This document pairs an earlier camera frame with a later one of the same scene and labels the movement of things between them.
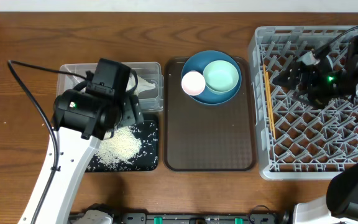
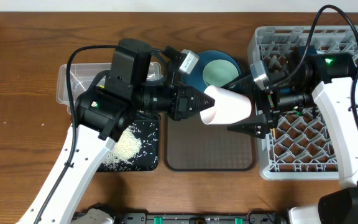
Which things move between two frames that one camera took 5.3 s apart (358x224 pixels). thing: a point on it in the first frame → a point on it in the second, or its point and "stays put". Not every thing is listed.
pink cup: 193,83 → 228,107
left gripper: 131,112 → 178,98
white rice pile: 122,147 stays put
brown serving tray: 199,137 stays put
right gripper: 309,72 → 269,107
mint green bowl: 220,76 stays put
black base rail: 204,218 stays put
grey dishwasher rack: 298,140 stays put
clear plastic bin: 151,101 stays put
